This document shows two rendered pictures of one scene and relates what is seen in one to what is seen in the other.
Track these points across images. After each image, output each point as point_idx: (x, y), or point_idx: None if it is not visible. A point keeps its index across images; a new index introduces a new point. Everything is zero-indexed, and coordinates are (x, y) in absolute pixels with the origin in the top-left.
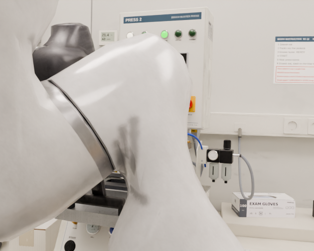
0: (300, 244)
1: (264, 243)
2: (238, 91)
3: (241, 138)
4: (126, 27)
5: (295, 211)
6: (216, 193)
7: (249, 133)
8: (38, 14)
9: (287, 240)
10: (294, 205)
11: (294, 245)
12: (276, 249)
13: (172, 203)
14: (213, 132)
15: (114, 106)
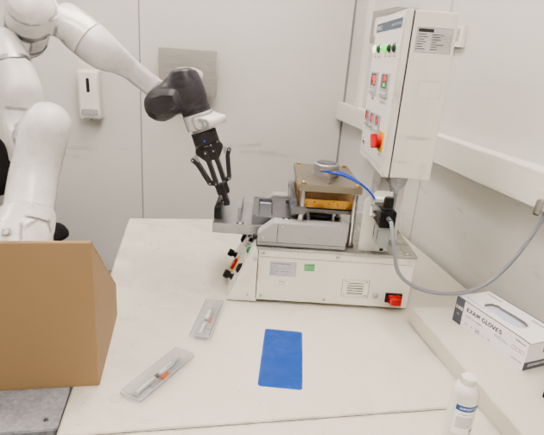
0: (450, 387)
1: (416, 354)
2: None
3: None
4: (376, 37)
5: (524, 362)
6: (508, 292)
7: None
8: (4, 99)
9: (452, 375)
10: (525, 351)
11: (439, 381)
12: (405, 362)
13: (9, 170)
14: (512, 194)
15: (15, 132)
